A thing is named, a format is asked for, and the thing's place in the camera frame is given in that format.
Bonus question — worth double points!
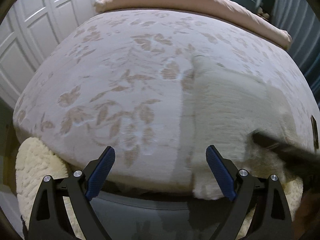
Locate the cream knit sweater black hearts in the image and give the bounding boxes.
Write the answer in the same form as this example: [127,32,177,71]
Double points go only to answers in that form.
[191,55,303,202]

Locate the black smartphone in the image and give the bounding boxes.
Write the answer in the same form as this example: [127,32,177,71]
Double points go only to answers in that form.
[310,115,319,150]

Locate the white fluffy rug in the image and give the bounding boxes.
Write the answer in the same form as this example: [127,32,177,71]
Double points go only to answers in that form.
[15,137,71,228]

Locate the blue-grey curtain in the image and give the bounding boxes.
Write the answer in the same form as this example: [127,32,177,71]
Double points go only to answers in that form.
[271,0,320,103]

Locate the plush toy on nightstand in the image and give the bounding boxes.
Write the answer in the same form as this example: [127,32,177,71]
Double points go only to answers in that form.
[257,7,270,21]

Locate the pink butterfly bed cover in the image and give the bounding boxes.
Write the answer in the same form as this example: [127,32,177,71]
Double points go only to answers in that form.
[13,10,319,194]

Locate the pink folded duvet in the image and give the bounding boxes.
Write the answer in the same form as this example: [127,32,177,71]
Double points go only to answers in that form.
[94,0,292,50]

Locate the white panelled wardrobe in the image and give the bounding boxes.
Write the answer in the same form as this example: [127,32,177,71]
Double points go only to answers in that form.
[1,0,96,108]

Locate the grey bed frame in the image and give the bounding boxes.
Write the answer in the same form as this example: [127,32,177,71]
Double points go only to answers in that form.
[91,192,229,239]

